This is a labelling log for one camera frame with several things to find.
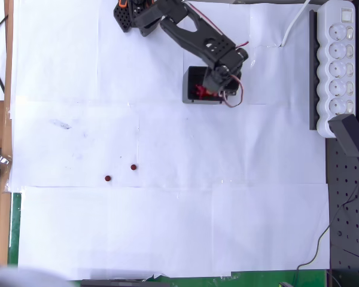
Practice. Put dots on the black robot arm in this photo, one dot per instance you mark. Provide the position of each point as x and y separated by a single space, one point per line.
197 36

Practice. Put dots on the grey blurred round object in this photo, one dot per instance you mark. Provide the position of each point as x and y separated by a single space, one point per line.
12 276

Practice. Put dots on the white power strip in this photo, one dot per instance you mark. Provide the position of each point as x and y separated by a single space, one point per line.
336 68

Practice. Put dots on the black pegboard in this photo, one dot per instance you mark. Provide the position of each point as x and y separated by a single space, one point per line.
350 239

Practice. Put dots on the black power adapter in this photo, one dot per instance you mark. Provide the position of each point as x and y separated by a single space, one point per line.
345 134

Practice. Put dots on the black box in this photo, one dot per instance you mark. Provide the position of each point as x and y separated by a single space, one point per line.
186 89

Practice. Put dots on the black flat device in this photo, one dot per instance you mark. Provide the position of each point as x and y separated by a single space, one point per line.
122 283

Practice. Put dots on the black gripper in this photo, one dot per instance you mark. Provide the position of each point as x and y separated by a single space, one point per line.
210 86

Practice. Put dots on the white paper table cover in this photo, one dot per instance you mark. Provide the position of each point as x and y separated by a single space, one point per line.
167 224

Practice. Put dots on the green cutting mat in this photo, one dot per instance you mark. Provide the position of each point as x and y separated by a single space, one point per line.
15 227

